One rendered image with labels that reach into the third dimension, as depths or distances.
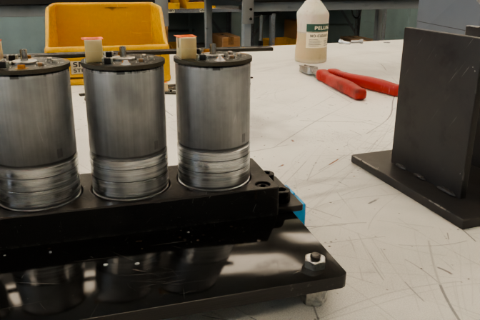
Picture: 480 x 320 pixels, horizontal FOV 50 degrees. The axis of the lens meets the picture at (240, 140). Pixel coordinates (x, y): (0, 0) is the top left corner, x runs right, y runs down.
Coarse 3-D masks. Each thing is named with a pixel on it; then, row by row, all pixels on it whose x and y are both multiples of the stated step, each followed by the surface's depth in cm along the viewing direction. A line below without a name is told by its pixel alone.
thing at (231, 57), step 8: (176, 56) 16; (200, 56) 16; (224, 56) 17; (232, 56) 16; (240, 56) 16; (248, 56) 16; (184, 64) 16; (192, 64) 15; (200, 64) 15; (208, 64) 15; (216, 64) 15; (224, 64) 15; (232, 64) 15; (240, 64) 16
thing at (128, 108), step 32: (96, 96) 15; (128, 96) 15; (160, 96) 16; (96, 128) 15; (128, 128) 15; (160, 128) 16; (96, 160) 16; (128, 160) 15; (160, 160) 16; (96, 192) 16; (128, 192) 16; (160, 192) 16
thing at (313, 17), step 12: (312, 0) 52; (300, 12) 52; (312, 12) 52; (324, 12) 52; (300, 24) 53; (312, 24) 52; (324, 24) 52; (300, 36) 53; (312, 36) 52; (324, 36) 53; (300, 48) 53; (312, 48) 53; (324, 48) 53; (300, 60) 54; (312, 60) 53; (324, 60) 54
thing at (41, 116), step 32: (0, 96) 14; (32, 96) 14; (64, 96) 15; (0, 128) 14; (32, 128) 14; (64, 128) 15; (0, 160) 15; (32, 160) 15; (64, 160) 15; (0, 192) 15; (32, 192) 15; (64, 192) 15
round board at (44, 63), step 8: (8, 56) 15; (16, 56) 15; (32, 56) 16; (40, 56) 16; (48, 56) 16; (0, 64) 14; (8, 64) 14; (32, 64) 15; (40, 64) 14; (48, 64) 15; (56, 64) 15; (64, 64) 15; (0, 72) 14; (8, 72) 14; (16, 72) 14; (24, 72) 14; (32, 72) 14; (40, 72) 14
